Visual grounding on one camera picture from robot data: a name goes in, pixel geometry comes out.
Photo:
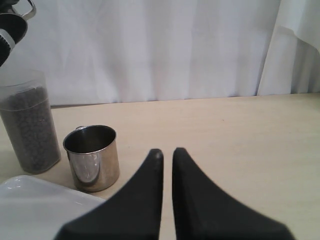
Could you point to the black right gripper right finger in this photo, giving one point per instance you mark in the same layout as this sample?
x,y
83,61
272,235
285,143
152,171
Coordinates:
x,y
203,211

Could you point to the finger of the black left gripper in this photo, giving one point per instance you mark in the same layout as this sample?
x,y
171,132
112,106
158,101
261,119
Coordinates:
x,y
12,30

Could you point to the white rectangular plastic tray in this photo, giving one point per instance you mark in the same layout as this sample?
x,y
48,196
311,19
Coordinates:
x,y
35,209

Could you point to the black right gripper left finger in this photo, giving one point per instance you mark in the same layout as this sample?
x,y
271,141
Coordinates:
x,y
133,213

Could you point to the white backdrop curtain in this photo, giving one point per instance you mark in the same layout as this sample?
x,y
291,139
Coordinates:
x,y
107,51

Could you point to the translucent plastic tall container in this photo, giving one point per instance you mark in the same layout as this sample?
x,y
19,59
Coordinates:
x,y
26,113

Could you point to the steel cup with pellets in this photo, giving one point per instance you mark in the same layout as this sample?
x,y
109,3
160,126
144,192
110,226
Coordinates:
x,y
24,8
93,157

